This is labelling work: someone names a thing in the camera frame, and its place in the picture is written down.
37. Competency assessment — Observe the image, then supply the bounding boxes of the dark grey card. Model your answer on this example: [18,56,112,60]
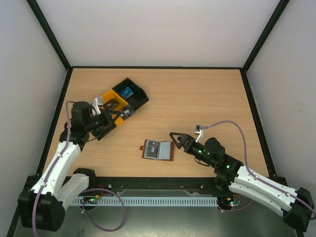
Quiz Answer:
[102,98,119,110]

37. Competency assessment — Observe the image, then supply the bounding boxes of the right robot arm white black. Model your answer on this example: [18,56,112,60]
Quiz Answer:
[169,132,316,232]

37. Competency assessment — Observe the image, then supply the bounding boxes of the black frame post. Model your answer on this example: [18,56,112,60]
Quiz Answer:
[242,0,290,72]
[26,0,71,71]

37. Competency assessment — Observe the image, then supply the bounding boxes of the blue card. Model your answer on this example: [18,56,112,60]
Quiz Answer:
[120,87,134,99]

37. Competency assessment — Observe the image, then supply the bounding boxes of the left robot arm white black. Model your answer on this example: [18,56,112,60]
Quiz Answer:
[18,99,129,236]

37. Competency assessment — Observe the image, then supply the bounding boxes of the yellow plastic bin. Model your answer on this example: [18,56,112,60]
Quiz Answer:
[99,89,135,126]

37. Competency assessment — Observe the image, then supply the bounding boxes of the black plastic bin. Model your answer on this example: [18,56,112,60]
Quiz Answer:
[91,123,116,141]
[112,78,149,111]

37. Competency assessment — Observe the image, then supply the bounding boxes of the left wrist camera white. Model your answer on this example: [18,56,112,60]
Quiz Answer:
[91,96,103,116]

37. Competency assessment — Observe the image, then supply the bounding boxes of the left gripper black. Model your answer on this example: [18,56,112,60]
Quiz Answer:
[85,108,121,132]

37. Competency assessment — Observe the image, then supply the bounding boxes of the black plastic bin far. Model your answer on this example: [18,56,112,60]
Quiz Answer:
[112,78,149,111]

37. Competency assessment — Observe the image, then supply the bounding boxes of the brown leather card holder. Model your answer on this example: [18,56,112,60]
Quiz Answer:
[139,139,175,161]

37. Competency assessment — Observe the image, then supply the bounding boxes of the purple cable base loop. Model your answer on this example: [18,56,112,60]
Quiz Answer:
[80,188,126,232]
[217,197,254,214]

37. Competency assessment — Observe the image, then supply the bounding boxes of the black plastic bin near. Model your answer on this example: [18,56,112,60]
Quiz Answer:
[91,123,116,141]

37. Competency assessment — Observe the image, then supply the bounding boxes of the black frame post left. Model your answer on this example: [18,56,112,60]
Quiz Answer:
[26,0,71,71]

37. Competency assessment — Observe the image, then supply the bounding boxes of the purple cable left base loop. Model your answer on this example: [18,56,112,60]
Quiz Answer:
[80,188,126,232]

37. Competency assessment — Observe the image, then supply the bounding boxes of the purple cable right base loop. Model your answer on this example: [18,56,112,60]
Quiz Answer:
[217,197,254,214]

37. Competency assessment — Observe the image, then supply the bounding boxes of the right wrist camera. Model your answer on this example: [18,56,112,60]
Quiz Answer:
[195,124,204,143]

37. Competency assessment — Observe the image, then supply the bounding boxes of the black frame post right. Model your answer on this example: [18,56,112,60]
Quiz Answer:
[242,0,290,72]

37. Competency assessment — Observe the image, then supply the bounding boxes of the light blue slotted cable duct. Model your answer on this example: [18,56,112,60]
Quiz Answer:
[86,197,218,207]

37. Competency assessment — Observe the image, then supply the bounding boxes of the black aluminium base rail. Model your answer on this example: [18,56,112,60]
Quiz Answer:
[23,175,288,198]

